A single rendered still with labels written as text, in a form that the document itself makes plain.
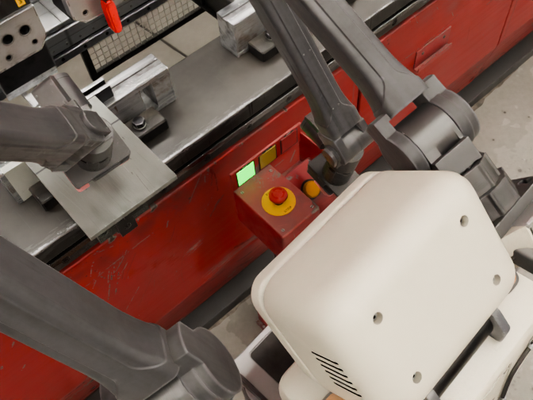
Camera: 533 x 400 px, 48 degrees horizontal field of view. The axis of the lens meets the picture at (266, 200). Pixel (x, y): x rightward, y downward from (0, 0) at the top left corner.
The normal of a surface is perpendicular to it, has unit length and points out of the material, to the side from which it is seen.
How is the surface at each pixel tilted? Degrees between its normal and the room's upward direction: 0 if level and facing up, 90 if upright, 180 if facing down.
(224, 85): 0
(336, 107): 60
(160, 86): 90
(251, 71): 0
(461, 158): 40
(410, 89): 28
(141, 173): 0
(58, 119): 54
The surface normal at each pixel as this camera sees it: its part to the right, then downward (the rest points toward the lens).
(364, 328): 0.40, 0.13
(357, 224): -0.53, -0.78
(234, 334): -0.06, -0.55
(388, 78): 0.07, -0.10
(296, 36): 0.43, 0.36
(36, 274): 0.81, -0.56
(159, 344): 0.65, -0.68
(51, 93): -0.15, 0.04
